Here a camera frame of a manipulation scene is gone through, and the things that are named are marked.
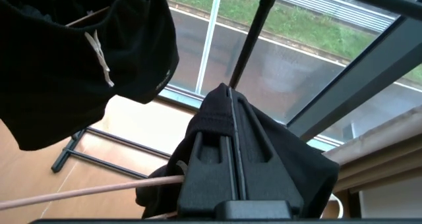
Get brown curtain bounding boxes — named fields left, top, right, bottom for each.
left=322, top=105, right=422, bottom=194

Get black garment with white cord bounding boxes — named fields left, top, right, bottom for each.
left=0, top=0, right=180, bottom=152

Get window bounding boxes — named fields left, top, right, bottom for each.
left=158, top=0, right=422, bottom=152

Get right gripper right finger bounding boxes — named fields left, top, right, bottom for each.
left=229, top=87, right=304, bottom=217

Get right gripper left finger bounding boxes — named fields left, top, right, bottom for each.
left=177, top=131, right=237, bottom=217

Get pink clothes hanger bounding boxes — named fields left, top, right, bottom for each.
left=65, top=5, right=110, bottom=28
left=0, top=174, right=185, bottom=220

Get black clothes rack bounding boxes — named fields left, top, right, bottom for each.
left=51, top=0, right=422, bottom=181

